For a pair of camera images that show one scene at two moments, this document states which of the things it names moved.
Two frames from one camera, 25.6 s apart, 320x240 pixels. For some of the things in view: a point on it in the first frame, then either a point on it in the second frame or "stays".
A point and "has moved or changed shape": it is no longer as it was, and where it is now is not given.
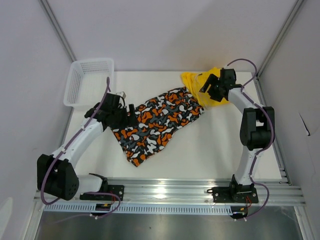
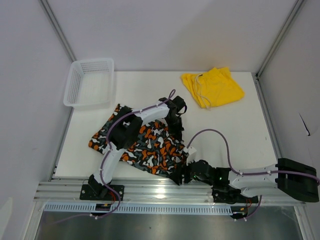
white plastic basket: [87, 83] stays
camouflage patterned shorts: [158, 119] has moved or changed shape
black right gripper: [212, 79] -> [177, 175]
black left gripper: [131, 121] -> [177, 131]
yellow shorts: [194, 81] stays
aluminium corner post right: [287, 23] stays
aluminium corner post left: [58, 29] stays
